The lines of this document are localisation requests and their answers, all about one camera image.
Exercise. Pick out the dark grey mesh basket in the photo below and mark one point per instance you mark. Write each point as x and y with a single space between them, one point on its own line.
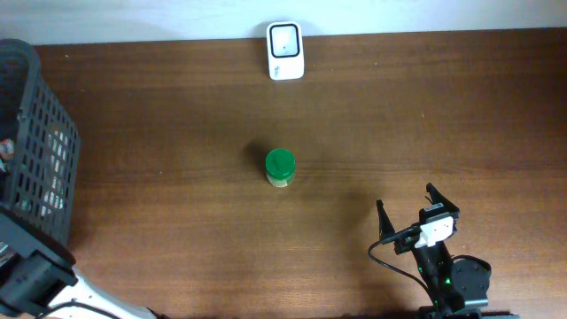
37 183

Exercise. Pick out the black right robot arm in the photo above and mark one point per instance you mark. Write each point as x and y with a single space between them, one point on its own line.
457 285

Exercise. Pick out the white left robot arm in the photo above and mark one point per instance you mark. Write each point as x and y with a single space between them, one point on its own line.
39 278

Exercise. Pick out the green lid jar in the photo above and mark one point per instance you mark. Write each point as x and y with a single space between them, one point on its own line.
280 165

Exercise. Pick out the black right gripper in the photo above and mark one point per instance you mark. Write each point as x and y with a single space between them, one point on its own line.
386 227

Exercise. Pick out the white barcode scanner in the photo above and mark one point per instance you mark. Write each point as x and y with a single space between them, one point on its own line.
286 57

